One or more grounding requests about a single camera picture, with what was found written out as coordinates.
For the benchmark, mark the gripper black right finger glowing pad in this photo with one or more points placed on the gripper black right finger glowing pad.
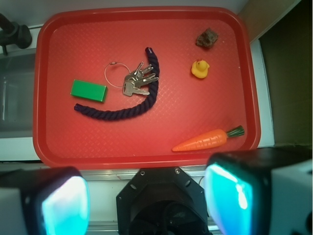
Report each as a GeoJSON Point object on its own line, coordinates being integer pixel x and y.
{"type": "Point", "coordinates": [266, 191]}

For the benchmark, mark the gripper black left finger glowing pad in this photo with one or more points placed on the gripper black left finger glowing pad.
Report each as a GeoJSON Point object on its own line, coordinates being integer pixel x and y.
{"type": "Point", "coordinates": [51, 201]}

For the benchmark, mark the orange toy carrot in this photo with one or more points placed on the orange toy carrot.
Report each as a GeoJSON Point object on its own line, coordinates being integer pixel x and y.
{"type": "Point", "coordinates": [211, 139]}

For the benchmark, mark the green rectangular block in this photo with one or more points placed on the green rectangular block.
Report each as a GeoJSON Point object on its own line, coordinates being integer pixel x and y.
{"type": "Point", "coordinates": [88, 90]}

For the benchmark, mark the yellow rubber duck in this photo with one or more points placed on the yellow rubber duck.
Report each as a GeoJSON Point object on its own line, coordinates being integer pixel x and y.
{"type": "Point", "coordinates": [200, 68]}

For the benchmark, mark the red plastic tray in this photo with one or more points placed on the red plastic tray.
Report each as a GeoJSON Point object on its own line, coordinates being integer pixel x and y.
{"type": "Point", "coordinates": [101, 46]}

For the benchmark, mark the grey sink basin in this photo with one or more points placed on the grey sink basin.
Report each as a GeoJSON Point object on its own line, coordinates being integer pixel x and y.
{"type": "Point", "coordinates": [17, 72]}

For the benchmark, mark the silver key bunch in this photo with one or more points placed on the silver key bunch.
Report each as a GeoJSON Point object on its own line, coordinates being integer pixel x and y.
{"type": "Point", "coordinates": [138, 78]}

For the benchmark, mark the brown rock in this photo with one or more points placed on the brown rock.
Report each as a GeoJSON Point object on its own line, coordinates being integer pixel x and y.
{"type": "Point", "coordinates": [207, 39]}

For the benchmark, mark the grey faucet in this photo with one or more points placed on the grey faucet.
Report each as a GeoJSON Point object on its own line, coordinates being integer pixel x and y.
{"type": "Point", "coordinates": [12, 33]}

